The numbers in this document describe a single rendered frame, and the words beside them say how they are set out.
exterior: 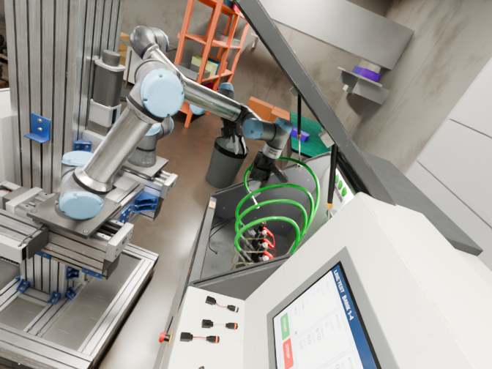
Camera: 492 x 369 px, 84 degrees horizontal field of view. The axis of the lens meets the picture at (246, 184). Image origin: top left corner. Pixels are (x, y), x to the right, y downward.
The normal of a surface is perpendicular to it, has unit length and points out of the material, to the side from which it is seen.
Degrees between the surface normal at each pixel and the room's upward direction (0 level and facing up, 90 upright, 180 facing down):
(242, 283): 90
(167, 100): 83
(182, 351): 0
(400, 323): 76
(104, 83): 90
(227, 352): 0
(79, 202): 97
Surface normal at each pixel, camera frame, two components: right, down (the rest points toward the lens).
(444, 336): -0.83, -0.50
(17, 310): 0.35, -0.81
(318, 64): -0.15, 0.44
